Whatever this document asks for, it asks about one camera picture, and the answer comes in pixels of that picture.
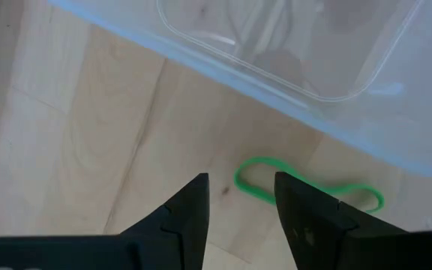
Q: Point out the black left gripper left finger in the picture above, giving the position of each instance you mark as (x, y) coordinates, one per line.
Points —
(186, 221)

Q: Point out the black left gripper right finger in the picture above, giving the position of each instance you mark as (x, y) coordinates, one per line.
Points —
(313, 232)

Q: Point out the green rubber band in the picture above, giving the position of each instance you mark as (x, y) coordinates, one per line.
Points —
(244, 187)

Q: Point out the clear plastic bin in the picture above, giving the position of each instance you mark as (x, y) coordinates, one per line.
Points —
(313, 45)

